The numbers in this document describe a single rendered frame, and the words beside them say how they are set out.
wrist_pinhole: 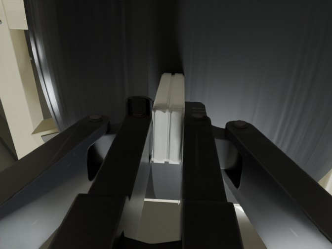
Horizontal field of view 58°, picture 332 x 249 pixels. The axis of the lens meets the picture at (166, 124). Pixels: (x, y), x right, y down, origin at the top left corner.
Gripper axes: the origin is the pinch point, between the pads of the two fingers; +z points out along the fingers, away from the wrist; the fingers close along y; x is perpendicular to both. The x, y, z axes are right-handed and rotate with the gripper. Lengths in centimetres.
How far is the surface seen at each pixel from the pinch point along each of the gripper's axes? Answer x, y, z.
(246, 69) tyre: 2.0, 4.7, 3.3
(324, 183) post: -22.3, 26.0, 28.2
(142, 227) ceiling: -215, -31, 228
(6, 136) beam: -182, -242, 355
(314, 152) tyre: -4.8, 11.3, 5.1
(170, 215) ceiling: -213, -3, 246
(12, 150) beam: -186, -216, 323
